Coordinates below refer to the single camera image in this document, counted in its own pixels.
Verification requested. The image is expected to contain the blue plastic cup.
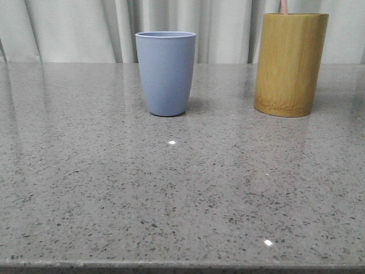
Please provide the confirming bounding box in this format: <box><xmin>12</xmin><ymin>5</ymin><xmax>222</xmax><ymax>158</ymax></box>
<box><xmin>135</xmin><ymin>31</ymin><xmax>196</xmax><ymax>117</ymax></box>

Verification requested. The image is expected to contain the bamboo cylinder holder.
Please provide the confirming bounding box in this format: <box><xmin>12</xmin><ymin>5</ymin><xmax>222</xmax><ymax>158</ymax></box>
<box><xmin>254</xmin><ymin>14</ymin><xmax>329</xmax><ymax>117</ymax></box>

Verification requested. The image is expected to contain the grey white curtain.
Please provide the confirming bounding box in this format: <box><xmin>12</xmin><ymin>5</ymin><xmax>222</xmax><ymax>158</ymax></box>
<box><xmin>0</xmin><ymin>0</ymin><xmax>365</xmax><ymax>65</ymax></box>

